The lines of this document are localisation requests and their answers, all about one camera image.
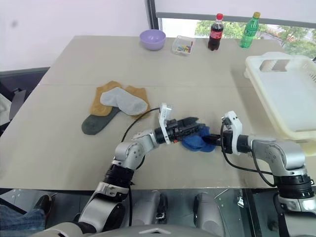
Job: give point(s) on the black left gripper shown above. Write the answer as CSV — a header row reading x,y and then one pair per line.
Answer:
x,y
176,130

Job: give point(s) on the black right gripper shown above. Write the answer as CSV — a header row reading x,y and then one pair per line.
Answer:
x,y
227,143

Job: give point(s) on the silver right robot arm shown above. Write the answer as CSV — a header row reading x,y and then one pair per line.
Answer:
x,y
279,153

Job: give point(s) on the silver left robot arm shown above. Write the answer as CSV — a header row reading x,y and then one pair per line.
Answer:
x,y
130,153

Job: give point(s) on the clear plastic small box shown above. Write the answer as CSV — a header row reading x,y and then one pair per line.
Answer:
x,y
179,40

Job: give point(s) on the white plastic tray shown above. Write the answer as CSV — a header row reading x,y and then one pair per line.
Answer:
x,y
288,93

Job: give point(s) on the mustard yellow ankle sock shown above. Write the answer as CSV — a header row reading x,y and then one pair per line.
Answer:
x,y
138,92
98,105

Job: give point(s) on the grey rounded robot leg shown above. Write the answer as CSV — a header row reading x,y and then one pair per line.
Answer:
x,y
209,212

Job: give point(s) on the light grey ankle sock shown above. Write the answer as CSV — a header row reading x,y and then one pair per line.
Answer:
x,y
121,100

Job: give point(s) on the colourful small clips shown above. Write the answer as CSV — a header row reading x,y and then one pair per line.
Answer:
x,y
184,48

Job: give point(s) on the cream plastic base tray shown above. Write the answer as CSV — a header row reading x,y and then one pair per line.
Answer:
x,y
308,148

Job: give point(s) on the cola bottle red cap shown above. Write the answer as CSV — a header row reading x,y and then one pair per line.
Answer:
x,y
215,34

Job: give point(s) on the purple plastic bowl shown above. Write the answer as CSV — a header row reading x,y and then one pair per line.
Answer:
x,y
152,39

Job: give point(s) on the dark green ankle sock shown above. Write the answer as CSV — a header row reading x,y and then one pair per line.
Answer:
x,y
95,124

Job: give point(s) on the green bottle yellow cap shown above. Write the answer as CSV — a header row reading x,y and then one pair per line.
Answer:
x,y
248,33

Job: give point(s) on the grey robot torso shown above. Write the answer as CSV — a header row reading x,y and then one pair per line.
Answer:
x,y
153,230

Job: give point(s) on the black shoe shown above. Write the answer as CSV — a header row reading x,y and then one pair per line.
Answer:
x,y
45,206

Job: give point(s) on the dark grey chair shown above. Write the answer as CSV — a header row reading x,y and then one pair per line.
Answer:
x,y
19,81

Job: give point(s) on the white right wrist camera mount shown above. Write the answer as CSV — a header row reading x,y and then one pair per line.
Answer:
x,y
234,121

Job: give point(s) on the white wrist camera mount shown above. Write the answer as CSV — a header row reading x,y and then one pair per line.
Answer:
x,y
165,111
234,121

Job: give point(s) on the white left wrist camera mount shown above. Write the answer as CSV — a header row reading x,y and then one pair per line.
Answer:
x,y
165,111

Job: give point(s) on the dark window frame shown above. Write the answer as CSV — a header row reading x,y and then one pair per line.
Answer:
x,y
153,17

